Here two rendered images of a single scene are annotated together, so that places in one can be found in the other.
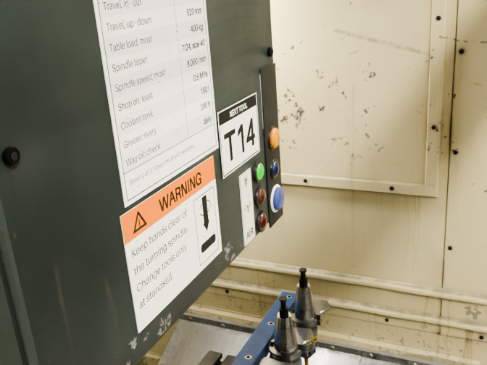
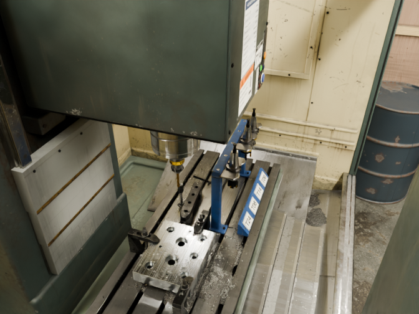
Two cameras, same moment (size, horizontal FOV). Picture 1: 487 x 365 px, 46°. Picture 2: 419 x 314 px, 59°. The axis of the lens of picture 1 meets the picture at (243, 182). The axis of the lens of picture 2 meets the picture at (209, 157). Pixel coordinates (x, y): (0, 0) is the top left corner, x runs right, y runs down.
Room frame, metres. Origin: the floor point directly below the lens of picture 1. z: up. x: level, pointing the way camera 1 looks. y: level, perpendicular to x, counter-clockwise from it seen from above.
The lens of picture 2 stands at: (-0.52, 0.29, 2.11)
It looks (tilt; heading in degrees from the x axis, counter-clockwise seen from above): 34 degrees down; 353
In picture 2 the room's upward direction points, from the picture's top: straight up
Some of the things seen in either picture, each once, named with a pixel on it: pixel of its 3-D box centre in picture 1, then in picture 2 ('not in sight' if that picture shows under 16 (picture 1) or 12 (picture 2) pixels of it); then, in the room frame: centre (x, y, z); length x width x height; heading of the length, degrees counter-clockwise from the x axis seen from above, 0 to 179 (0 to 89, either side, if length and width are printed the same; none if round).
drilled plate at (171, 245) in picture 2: not in sight; (176, 255); (0.49, 0.30, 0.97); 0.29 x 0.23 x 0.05; 154
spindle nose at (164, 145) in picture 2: not in sight; (175, 130); (0.51, 0.28, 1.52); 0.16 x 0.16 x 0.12
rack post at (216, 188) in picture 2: not in sight; (216, 203); (0.68, 0.11, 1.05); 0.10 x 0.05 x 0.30; 64
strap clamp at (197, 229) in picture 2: not in sight; (201, 225); (0.63, 0.18, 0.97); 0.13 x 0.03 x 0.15; 154
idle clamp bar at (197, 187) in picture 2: not in sight; (191, 203); (0.82, 0.21, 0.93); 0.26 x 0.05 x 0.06; 159
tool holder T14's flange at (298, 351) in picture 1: (285, 350); (246, 141); (0.90, -0.06, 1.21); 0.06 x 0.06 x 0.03
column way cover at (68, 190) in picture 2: not in sight; (77, 189); (0.70, 0.68, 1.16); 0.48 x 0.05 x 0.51; 154
